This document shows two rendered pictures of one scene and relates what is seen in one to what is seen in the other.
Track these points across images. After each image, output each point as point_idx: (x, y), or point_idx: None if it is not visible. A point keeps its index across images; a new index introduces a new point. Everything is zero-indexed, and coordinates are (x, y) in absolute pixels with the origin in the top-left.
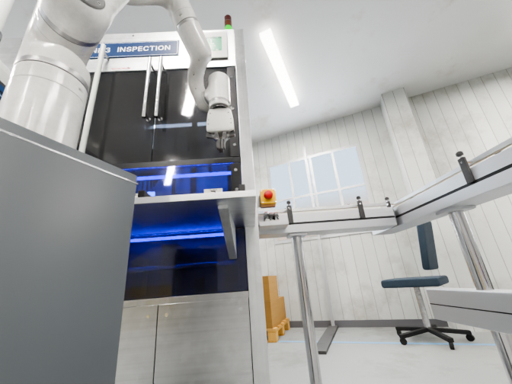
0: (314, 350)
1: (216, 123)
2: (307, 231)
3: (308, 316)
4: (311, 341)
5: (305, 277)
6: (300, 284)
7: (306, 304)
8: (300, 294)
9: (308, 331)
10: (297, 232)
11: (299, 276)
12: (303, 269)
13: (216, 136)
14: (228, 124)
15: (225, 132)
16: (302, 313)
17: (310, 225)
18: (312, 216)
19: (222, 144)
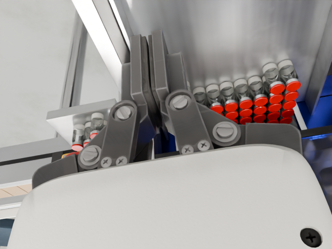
0: (77, 14)
1: (199, 235)
2: (31, 142)
3: (74, 39)
4: (78, 19)
5: (64, 81)
6: (75, 72)
7: (72, 51)
8: (79, 62)
9: (78, 27)
10: (51, 138)
11: (74, 81)
12: (64, 91)
13: (191, 112)
14: (43, 238)
15: (100, 158)
16: (84, 45)
17: (20, 154)
18: (9, 175)
19: (135, 57)
